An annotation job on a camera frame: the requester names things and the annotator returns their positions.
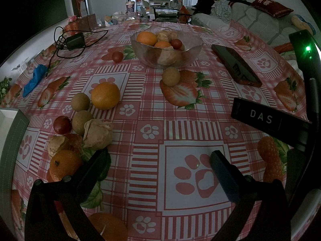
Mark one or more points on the grey pillow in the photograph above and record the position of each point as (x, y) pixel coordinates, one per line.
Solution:
(209, 21)

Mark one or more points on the yellow plush toy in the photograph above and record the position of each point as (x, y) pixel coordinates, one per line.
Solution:
(302, 22)

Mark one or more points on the dark red cherry tomato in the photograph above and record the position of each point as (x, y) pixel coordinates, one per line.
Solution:
(62, 124)

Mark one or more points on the small dried physalis husk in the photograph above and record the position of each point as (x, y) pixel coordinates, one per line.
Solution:
(58, 145)

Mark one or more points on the black television screen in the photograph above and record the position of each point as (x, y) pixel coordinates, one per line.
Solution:
(25, 5)

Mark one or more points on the mandarin with dark calyx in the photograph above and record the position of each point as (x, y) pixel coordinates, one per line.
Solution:
(65, 165)

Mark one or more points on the smartphone with red case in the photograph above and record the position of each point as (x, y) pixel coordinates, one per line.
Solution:
(235, 65)

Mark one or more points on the orange with thin stem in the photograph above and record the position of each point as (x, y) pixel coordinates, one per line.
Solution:
(110, 227)

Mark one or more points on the white storage box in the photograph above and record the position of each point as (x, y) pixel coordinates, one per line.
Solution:
(12, 155)

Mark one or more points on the large dried physalis husk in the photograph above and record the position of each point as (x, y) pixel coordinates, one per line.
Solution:
(97, 134)

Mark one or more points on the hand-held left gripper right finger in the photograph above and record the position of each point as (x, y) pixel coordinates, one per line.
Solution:
(223, 178)

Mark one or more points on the grey sofa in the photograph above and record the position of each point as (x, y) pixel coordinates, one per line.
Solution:
(265, 22)

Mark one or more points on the orange snack bag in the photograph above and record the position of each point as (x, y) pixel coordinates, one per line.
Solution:
(184, 9)

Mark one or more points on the pink flower bunch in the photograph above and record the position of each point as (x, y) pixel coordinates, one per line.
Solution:
(72, 18)

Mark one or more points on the patterned clothing pile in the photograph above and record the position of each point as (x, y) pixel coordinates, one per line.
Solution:
(223, 8)

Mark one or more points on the round orange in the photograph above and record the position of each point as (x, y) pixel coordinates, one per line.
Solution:
(105, 96)

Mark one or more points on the dark round container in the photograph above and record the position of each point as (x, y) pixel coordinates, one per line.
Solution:
(166, 15)

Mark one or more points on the black clothing pile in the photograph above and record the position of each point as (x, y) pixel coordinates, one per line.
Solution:
(204, 2)

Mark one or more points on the clear glass bowl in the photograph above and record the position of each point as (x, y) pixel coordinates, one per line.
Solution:
(190, 52)

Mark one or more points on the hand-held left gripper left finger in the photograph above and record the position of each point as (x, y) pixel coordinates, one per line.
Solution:
(96, 168)

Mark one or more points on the large orange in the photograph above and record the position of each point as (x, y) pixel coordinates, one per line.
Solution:
(146, 38)

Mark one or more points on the small white table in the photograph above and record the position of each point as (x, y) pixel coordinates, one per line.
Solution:
(160, 1)

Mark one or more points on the small orange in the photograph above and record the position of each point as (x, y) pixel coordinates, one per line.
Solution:
(162, 44)

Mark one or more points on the tan round fruit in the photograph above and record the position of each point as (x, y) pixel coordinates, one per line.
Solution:
(171, 76)
(80, 101)
(82, 122)

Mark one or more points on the orange cloth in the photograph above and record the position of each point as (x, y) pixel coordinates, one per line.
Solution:
(284, 47)

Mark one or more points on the blue cloth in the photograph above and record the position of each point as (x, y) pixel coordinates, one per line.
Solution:
(35, 79)

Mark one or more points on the pink checked paw-print tablecloth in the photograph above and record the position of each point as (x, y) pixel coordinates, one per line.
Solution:
(155, 110)

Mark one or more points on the red cushion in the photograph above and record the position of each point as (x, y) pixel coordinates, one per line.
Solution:
(272, 6)

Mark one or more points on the clear glass plate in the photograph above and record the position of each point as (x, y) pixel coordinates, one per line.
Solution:
(124, 17)

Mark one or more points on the red gift box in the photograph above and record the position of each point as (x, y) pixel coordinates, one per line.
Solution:
(86, 21)
(71, 27)

